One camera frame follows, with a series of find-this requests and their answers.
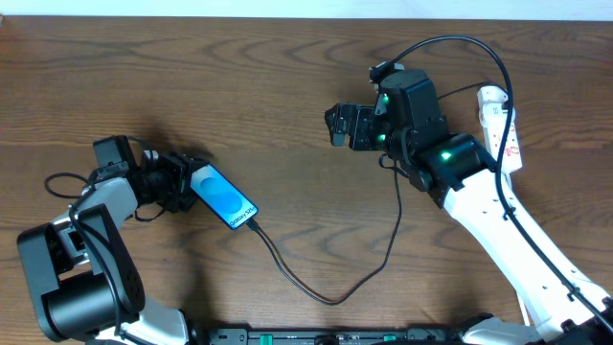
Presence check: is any white USB charger plug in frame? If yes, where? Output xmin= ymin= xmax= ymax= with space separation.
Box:
xmin=477 ymin=85 xmax=509 ymax=116

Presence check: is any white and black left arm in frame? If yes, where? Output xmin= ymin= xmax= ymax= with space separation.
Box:
xmin=17 ymin=150 xmax=208 ymax=345

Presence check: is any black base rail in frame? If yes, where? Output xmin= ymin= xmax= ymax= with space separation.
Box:
xmin=85 ymin=326 xmax=480 ymax=345

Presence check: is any blue Galaxy smartphone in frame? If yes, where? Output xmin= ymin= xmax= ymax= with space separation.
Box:
xmin=190 ymin=164 xmax=259 ymax=230

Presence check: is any black charger cable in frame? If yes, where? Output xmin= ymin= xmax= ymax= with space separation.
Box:
xmin=245 ymin=80 xmax=509 ymax=307

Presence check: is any white power strip cord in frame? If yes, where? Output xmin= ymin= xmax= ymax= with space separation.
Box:
xmin=516 ymin=294 xmax=532 ymax=327

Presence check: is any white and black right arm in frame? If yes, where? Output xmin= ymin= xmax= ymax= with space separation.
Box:
xmin=325 ymin=69 xmax=612 ymax=344

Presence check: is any white power strip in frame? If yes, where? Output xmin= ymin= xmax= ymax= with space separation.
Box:
xmin=479 ymin=110 xmax=523 ymax=175

